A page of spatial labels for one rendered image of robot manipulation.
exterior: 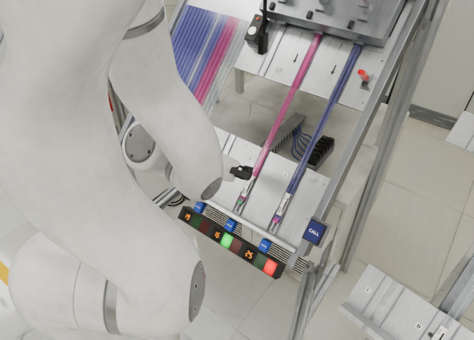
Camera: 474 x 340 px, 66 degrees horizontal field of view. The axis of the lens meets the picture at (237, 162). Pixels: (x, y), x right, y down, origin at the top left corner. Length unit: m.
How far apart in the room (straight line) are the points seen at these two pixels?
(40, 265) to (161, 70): 0.26
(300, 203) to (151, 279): 0.60
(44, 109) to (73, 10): 0.07
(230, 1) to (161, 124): 0.76
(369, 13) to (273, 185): 0.47
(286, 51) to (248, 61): 0.11
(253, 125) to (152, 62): 1.04
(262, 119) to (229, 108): 0.15
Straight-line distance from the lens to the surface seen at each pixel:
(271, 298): 1.67
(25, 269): 0.48
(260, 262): 0.97
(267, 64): 1.04
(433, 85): 2.75
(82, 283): 0.45
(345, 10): 0.98
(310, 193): 0.92
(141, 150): 0.57
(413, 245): 2.00
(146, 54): 0.44
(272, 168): 0.96
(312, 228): 0.87
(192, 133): 0.50
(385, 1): 0.97
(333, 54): 1.00
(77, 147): 0.29
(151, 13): 0.42
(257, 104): 1.58
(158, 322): 0.43
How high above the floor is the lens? 1.47
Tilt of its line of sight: 42 degrees down
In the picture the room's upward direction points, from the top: straight up
